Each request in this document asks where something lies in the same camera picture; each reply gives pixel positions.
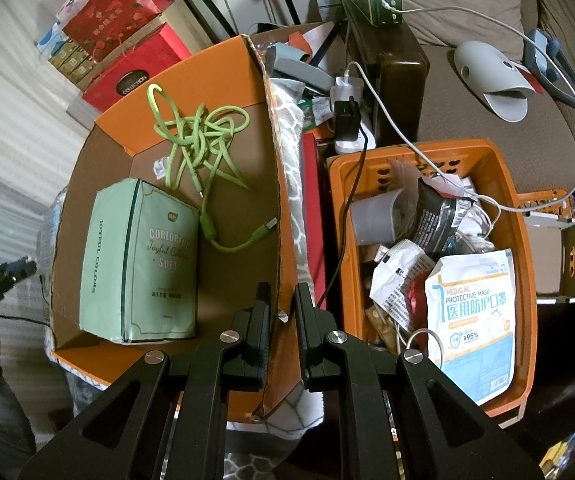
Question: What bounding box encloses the medical mask packet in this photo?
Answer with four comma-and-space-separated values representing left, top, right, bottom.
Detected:
425, 249, 516, 405

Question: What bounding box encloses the black power adapter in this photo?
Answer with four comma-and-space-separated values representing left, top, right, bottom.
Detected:
333, 96, 361, 142

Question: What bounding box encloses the orange plastic basket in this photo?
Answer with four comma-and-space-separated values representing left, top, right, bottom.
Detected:
330, 140, 537, 427

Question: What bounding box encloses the orange cardboard box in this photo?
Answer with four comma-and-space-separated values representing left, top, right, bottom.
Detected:
48, 32, 305, 425

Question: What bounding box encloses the small white charger plug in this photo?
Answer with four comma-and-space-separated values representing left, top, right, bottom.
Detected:
153, 156, 169, 180

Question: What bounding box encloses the stack of brown boxes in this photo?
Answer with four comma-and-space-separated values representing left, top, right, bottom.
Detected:
50, 39, 95, 84

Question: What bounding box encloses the black foil pouch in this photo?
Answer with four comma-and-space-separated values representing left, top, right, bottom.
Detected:
411, 179, 474, 259

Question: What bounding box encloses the red collection gift bag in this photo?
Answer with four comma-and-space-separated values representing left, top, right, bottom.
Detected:
82, 24, 192, 112

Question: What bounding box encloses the green cable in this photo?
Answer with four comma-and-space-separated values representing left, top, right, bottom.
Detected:
146, 82, 279, 254

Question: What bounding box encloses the white charging cable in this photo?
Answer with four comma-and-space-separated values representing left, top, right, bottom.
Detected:
346, 0, 575, 214

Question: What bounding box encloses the red floral gift box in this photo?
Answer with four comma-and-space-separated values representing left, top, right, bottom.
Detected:
64, 0, 171, 62

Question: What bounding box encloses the brown sofa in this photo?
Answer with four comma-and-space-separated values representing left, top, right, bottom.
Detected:
406, 0, 575, 192

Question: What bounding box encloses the translucent plastic cup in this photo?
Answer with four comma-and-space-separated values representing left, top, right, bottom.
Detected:
350, 188, 402, 246

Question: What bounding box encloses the green tissue pack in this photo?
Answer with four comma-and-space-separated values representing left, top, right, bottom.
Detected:
79, 179, 198, 344

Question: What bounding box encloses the white printed paper packet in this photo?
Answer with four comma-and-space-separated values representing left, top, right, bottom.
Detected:
370, 240, 435, 333

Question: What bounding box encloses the white power strip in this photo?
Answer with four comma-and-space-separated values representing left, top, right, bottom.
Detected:
330, 75, 376, 155

